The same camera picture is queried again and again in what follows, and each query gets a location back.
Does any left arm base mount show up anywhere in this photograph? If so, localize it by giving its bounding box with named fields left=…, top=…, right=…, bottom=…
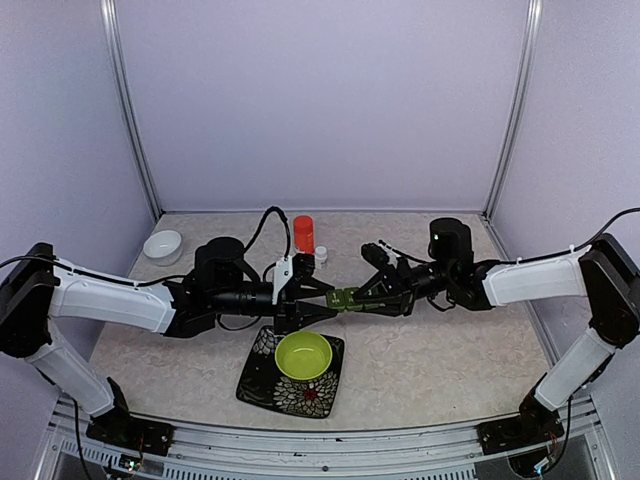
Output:
left=86, top=414, right=175, bottom=456

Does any black floral square plate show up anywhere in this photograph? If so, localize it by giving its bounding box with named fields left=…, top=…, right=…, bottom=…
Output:
left=236, top=326, right=345, bottom=419

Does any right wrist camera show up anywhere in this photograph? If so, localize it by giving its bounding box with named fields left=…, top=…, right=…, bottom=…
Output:
left=361, top=243, right=397, bottom=270

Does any red pill bottle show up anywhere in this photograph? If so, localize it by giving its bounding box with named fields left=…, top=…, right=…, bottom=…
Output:
left=293, top=215, right=315, bottom=254

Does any small white pill bottle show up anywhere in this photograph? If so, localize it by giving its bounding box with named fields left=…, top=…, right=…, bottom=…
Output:
left=314, top=245, right=328, bottom=269

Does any aluminium frame post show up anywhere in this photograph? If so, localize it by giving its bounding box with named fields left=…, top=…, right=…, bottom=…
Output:
left=483, top=0, right=543, bottom=223
left=100, top=0, right=164, bottom=222

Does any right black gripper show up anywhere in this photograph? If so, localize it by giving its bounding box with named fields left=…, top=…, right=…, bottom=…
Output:
left=353, top=255, right=455, bottom=316

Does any green pill organizer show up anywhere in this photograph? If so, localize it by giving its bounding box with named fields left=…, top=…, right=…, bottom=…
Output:
left=325, top=287, right=365, bottom=312

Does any front aluminium rail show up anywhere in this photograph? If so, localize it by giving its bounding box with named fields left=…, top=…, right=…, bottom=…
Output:
left=33, top=397, right=617, bottom=479

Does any white ceramic bowl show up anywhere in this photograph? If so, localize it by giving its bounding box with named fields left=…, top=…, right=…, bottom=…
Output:
left=143, top=230, right=183, bottom=267

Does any right aluminium frame post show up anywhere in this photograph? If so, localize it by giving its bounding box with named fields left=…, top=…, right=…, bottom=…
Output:
left=483, top=0, right=543, bottom=223

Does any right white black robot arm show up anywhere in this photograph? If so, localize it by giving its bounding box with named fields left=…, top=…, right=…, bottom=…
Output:
left=352, top=217, right=639, bottom=444

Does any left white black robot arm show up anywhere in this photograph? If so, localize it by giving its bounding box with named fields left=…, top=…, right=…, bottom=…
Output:
left=1, top=237, right=337, bottom=445

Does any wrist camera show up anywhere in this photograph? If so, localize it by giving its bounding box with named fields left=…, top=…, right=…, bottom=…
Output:
left=361, top=243, right=397, bottom=270
left=292, top=253, right=315, bottom=278

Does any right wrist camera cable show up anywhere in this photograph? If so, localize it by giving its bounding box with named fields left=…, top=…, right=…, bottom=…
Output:
left=379, top=240, right=436, bottom=264

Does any left aluminium frame post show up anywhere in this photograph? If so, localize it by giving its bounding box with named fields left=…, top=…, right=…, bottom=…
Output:
left=100, top=0, right=164, bottom=222

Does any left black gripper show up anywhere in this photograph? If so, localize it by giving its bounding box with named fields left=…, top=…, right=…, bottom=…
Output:
left=211, top=277, right=338, bottom=336

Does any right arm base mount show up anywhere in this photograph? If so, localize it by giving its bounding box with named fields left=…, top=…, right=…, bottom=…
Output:
left=476, top=410, right=565, bottom=455

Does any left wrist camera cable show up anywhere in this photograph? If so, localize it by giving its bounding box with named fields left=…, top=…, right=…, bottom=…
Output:
left=242, top=205, right=293, bottom=261

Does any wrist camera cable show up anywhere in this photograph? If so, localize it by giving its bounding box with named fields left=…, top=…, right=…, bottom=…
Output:
left=242, top=205, right=293, bottom=261
left=379, top=240, right=436, bottom=264

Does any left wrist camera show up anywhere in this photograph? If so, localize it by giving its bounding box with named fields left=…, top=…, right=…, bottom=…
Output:
left=292, top=253, right=315, bottom=278

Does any lime green bowl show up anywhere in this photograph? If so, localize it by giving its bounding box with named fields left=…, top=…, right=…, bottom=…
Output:
left=274, top=331, right=333, bottom=381

